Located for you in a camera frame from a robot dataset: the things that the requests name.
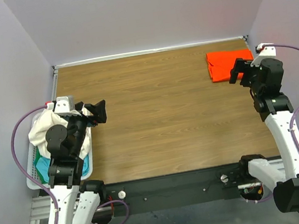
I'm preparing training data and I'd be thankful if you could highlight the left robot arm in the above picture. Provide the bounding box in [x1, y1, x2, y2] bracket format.
[29, 98, 111, 224]

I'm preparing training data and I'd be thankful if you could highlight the orange folded t-shirt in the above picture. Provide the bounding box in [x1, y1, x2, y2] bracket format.
[206, 49, 253, 82]

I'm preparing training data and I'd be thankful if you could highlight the light blue t-shirt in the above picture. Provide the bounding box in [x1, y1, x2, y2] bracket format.
[34, 154, 90, 184]

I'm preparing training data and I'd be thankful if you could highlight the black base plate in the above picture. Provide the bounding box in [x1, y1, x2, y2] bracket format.
[86, 158, 267, 222]

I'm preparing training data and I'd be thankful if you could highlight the green t-shirt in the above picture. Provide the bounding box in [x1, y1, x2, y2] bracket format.
[33, 149, 41, 164]

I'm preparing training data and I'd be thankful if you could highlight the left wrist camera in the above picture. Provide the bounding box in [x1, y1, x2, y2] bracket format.
[46, 96, 82, 117]

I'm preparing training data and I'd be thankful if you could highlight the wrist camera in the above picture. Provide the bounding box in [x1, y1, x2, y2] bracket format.
[46, 96, 82, 117]
[250, 43, 277, 67]

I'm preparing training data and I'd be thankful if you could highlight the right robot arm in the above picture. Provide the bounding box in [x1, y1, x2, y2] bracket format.
[229, 57, 299, 213]

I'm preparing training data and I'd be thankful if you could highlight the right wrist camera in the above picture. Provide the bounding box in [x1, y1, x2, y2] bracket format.
[250, 43, 277, 67]

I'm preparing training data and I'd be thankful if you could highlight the white t-shirt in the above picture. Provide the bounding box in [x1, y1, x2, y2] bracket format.
[24, 103, 96, 167]

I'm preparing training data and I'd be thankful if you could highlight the white laundry basket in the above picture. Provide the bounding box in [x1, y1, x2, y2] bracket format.
[26, 127, 94, 190]

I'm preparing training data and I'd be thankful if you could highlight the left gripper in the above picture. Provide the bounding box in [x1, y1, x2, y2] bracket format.
[63, 98, 113, 157]

